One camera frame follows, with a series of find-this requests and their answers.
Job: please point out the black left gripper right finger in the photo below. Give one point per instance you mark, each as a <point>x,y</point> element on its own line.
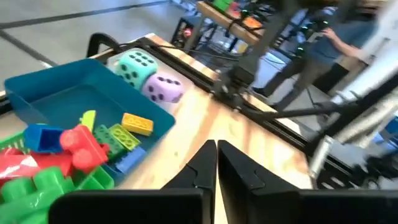
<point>280,205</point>

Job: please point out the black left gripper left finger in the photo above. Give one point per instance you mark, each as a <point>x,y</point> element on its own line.
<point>140,205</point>

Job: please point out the small green toy brick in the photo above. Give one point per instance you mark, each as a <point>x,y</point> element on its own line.
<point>96,180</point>

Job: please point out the lime toy brick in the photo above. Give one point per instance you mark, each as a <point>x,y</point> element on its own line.
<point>126,137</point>

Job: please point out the dark green toy brick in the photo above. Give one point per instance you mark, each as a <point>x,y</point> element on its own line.
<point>104,137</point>

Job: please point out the small red toy brick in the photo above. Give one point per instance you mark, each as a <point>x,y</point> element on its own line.
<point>84,149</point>

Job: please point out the yellow toy brick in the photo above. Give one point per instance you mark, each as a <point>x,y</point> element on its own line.
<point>138,124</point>

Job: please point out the olive green toy brick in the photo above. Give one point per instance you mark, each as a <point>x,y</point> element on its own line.
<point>88,119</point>

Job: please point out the long green toy brick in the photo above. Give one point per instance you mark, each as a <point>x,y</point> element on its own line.
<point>31,196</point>

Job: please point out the large red toy brick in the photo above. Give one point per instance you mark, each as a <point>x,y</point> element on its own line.
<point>31,165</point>

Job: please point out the purple foam die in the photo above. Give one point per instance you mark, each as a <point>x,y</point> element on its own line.
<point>164,90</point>

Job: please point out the cyan foam die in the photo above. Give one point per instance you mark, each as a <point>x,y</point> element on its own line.
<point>136,67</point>

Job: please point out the green plastic basket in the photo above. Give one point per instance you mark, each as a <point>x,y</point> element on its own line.
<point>12,143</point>

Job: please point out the blue plastic bin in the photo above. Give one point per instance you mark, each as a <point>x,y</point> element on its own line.
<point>62,93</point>

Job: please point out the person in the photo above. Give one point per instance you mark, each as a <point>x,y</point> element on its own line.
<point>339,40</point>

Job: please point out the black tower pink light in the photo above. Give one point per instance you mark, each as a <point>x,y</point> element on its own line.
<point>183,31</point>

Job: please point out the red storage bin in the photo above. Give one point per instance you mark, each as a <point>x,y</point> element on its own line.
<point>252,21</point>

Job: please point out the wooden top workbench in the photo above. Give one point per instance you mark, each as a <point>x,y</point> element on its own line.
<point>224,20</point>

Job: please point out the green storage bin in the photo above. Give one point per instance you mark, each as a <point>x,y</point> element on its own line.
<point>222,3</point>

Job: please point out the white metal post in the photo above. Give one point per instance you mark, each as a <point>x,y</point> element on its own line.
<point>357,124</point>
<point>379,56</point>

